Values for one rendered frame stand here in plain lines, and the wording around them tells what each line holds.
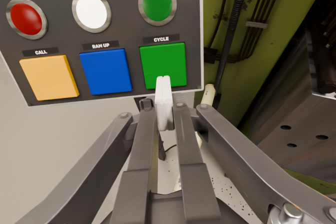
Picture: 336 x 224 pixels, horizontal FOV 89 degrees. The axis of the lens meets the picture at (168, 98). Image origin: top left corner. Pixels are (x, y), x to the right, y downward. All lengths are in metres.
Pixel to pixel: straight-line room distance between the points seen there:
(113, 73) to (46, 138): 1.41
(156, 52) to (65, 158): 1.32
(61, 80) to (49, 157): 1.27
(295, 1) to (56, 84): 0.55
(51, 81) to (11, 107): 1.75
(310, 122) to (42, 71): 0.59
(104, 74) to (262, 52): 0.48
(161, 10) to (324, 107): 0.39
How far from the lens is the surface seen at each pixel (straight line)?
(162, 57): 0.29
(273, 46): 0.62
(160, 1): 0.29
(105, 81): 0.32
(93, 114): 1.58
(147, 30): 0.29
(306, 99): 0.47
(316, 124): 0.56
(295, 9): 0.56
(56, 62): 0.34
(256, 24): 0.55
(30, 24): 0.35
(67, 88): 0.35
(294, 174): 0.91
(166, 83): 0.18
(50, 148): 1.62
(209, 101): 0.70
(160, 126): 0.15
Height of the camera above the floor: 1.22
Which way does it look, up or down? 55 degrees down
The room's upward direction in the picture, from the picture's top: 7 degrees counter-clockwise
